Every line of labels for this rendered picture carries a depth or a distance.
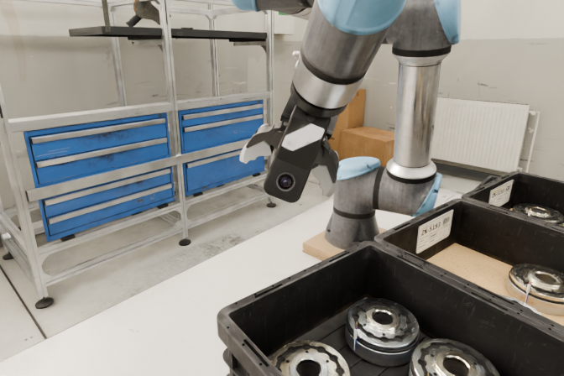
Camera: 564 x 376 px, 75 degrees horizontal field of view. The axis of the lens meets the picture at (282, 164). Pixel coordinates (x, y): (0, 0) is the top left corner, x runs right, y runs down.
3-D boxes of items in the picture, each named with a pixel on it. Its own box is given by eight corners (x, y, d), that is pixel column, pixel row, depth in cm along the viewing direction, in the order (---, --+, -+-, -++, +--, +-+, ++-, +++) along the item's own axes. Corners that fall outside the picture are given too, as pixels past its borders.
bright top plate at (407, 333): (332, 316, 55) (332, 313, 55) (378, 293, 60) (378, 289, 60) (385, 362, 47) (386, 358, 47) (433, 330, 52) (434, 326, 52)
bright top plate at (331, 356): (250, 375, 45) (250, 371, 45) (304, 331, 52) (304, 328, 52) (313, 432, 38) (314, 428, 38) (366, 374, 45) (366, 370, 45)
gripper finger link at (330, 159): (347, 175, 53) (328, 133, 47) (344, 184, 52) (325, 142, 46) (316, 174, 55) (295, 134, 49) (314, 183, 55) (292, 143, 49)
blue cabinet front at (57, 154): (46, 242, 183) (23, 131, 166) (174, 200, 234) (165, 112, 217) (49, 243, 181) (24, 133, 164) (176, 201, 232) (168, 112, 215)
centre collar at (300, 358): (279, 372, 45) (279, 368, 45) (306, 349, 48) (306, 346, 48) (310, 397, 42) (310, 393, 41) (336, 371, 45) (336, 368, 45)
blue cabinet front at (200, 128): (185, 195, 239) (177, 110, 222) (263, 170, 290) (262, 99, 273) (187, 197, 237) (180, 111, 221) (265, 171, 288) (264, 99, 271)
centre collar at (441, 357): (425, 363, 46) (425, 359, 46) (450, 348, 48) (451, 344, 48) (461, 394, 42) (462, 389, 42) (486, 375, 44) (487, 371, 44)
